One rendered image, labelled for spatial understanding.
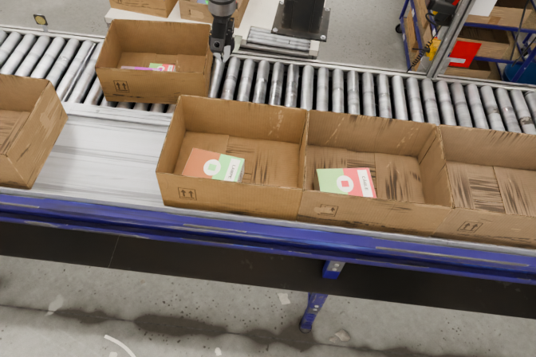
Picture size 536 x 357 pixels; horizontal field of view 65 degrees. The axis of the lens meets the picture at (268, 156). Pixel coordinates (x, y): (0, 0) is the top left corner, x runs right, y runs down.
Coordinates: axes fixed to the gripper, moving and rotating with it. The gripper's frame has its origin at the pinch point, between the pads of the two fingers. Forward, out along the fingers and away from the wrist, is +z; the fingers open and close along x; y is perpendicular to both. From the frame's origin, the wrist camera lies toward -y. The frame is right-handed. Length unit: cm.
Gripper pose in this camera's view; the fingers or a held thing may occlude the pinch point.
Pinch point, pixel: (222, 60)
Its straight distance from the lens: 158.0
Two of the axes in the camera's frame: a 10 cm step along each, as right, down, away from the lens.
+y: 0.8, -8.0, 6.0
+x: -10.0, -1.0, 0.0
